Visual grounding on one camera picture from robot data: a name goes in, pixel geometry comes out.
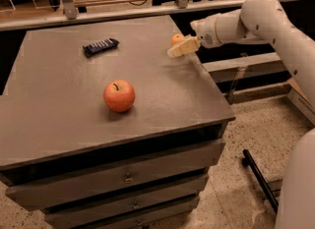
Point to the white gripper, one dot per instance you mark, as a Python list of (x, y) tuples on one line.
[(206, 29)]

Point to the small orange fruit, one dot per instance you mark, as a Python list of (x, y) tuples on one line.
[(176, 38)]

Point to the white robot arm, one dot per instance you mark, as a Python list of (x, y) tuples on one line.
[(267, 20)]

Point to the red apple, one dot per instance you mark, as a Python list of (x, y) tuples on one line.
[(119, 96)]

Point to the grey low metal rack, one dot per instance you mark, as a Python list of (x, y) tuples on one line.
[(233, 75)]

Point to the dark blue snack bar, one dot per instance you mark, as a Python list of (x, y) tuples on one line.
[(100, 47)]

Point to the grey drawer cabinet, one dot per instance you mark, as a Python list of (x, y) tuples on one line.
[(53, 119)]

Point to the black metal bar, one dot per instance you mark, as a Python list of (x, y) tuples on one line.
[(248, 161)]

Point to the middle grey drawer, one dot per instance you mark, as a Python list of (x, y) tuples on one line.
[(122, 204)]

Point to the grey drawer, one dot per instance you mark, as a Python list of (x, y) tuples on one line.
[(111, 177), (148, 215), (122, 204)]

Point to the bottom grey drawer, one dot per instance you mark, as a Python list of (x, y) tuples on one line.
[(148, 215)]

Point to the top grey drawer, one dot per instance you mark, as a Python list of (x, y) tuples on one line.
[(111, 177)]

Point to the grey metal railing frame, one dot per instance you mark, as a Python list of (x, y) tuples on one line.
[(75, 12)]

